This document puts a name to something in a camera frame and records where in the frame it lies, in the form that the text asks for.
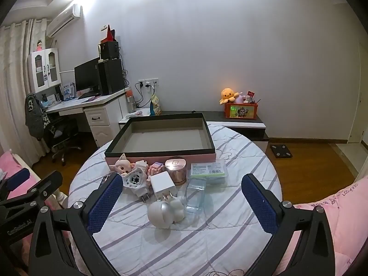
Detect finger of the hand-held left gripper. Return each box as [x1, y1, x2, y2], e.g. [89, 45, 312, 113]
[0, 167, 31, 192]
[0, 170, 63, 216]

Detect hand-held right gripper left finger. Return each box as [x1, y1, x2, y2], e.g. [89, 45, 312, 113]
[29, 174, 124, 276]

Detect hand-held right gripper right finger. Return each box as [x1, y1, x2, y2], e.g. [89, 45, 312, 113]
[241, 173, 340, 276]

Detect white round-headed figure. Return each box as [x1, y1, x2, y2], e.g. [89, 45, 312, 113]
[147, 197, 184, 230]

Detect clear plastic box green label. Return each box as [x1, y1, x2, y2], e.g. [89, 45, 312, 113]
[187, 161, 230, 186]

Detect large black pink storage box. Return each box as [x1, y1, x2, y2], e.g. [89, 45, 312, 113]
[104, 113, 216, 171]

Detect white ribbed plug adapter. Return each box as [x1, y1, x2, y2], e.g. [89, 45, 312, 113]
[122, 168, 150, 204]

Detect pale cat-eared doll figure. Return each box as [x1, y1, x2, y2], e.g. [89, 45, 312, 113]
[109, 153, 150, 179]

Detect black office chair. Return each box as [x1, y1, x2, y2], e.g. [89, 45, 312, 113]
[43, 112, 82, 166]

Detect black bathroom scale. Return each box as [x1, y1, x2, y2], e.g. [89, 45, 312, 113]
[270, 144, 293, 158]

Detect small clear plastic case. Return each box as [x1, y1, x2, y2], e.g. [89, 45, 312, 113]
[184, 177, 207, 214]

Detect pink block toy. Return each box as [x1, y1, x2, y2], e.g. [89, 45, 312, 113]
[147, 161, 166, 181]

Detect rose gold round jar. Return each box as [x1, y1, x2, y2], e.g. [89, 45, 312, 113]
[165, 156, 187, 186]

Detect beige curtain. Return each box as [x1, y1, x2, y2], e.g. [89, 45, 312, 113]
[0, 19, 48, 164]

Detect white computer desk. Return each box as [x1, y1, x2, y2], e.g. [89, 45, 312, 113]
[46, 88, 130, 150]

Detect pink printed quilt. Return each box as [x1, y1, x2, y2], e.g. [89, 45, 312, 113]
[283, 175, 368, 276]

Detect orange printed storage box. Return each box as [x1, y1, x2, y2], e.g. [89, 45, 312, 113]
[224, 101, 258, 120]

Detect blue white desk box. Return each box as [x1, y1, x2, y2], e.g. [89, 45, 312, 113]
[62, 82, 75, 102]

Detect clear water bottle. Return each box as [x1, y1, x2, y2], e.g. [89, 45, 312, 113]
[126, 88, 135, 112]

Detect white glass-door cabinet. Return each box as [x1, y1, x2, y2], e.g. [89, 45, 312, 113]
[27, 47, 62, 94]

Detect yellow snack bag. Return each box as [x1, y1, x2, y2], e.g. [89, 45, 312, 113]
[149, 93, 162, 116]

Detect orange octopus plush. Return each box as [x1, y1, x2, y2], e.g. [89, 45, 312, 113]
[219, 88, 240, 105]

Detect black computer monitor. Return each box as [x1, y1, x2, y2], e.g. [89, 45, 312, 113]
[74, 57, 101, 95]

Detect black computer tower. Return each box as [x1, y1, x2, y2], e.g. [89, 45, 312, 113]
[98, 59, 125, 95]

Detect white door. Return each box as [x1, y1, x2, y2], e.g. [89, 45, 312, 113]
[346, 43, 368, 153]

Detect black speaker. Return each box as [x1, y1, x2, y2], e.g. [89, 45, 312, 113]
[98, 41, 120, 61]

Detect white air conditioner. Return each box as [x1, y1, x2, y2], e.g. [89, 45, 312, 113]
[46, 3, 81, 38]

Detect red pointed ornament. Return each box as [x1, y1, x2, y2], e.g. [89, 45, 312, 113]
[101, 24, 117, 42]

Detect white bed frame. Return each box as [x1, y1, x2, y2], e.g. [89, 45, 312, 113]
[11, 152, 68, 207]

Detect white wall charger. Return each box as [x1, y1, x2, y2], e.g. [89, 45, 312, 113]
[150, 171, 176, 202]

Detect black power cables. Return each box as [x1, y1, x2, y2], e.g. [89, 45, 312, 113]
[135, 82, 145, 108]

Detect white wall outlet strip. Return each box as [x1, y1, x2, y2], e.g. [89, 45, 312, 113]
[138, 78, 159, 88]

